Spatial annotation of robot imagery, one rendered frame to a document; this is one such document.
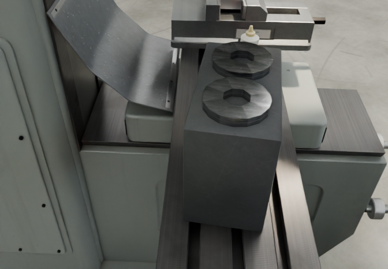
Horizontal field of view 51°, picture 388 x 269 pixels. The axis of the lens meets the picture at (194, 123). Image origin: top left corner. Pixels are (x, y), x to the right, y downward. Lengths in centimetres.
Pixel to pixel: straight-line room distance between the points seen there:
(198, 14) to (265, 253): 63
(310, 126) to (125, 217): 61
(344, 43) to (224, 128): 273
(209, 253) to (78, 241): 75
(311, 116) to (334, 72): 182
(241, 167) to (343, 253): 134
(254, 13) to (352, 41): 229
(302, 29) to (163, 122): 40
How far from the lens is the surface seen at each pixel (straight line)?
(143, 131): 101
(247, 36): 90
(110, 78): 93
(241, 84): 55
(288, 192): 69
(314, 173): 111
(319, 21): 110
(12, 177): 112
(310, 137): 103
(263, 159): 51
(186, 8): 106
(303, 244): 63
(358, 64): 297
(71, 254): 136
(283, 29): 103
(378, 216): 127
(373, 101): 265
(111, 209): 124
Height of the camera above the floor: 146
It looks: 41 degrees down
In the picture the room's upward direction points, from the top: 1 degrees clockwise
